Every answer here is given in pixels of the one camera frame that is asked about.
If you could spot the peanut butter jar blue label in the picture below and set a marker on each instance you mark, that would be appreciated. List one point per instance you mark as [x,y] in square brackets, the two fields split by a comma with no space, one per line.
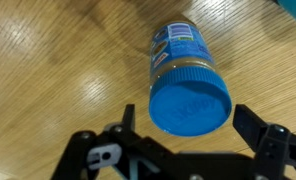
[179,46]

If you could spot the blue plastic jar lid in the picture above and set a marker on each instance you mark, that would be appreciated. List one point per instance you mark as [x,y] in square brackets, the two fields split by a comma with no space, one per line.
[189,103]

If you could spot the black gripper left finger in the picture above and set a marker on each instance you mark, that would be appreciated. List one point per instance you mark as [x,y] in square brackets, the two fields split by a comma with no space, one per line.
[98,153]

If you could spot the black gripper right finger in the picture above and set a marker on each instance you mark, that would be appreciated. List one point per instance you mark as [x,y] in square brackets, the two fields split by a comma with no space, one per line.
[271,146]

